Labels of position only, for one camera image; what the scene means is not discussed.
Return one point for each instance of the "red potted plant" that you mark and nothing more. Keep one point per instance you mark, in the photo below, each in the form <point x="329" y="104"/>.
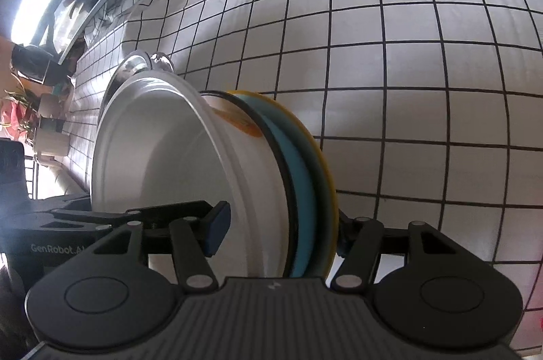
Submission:
<point x="15" y="118"/>

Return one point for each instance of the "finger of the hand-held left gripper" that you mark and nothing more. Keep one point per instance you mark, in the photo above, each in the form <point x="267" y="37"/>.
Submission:
<point x="169" y="209"/>

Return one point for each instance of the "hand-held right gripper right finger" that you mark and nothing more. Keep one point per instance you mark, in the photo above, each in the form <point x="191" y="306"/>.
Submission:
<point x="360" y="241"/>

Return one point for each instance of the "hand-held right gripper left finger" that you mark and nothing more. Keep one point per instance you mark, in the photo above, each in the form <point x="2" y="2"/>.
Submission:
<point x="216" y="228"/>

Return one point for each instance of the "blue enamel bowl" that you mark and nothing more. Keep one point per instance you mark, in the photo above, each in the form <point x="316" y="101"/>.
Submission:
<point x="303" y="194"/>

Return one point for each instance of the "beige mug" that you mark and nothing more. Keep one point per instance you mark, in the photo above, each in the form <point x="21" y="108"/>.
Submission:
<point x="53" y="143"/>

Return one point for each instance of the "dark mug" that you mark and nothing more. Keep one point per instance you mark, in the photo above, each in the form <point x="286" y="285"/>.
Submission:
<point x="32" y="65"/>

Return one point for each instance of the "stainless steel bowl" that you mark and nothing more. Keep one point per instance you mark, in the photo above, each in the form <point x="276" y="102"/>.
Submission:
<point x="127" y="65"/>

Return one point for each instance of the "checked white tablecloth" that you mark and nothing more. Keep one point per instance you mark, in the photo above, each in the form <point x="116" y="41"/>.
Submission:
<point x="382" y="46"/>

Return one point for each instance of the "white plate with gold rim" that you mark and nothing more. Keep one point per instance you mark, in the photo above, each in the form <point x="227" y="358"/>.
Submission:
<point x="328" y="182"/>

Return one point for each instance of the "white plastic bowl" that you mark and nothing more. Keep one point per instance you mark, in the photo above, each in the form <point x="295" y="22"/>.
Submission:
<point x="169" y="152"/>

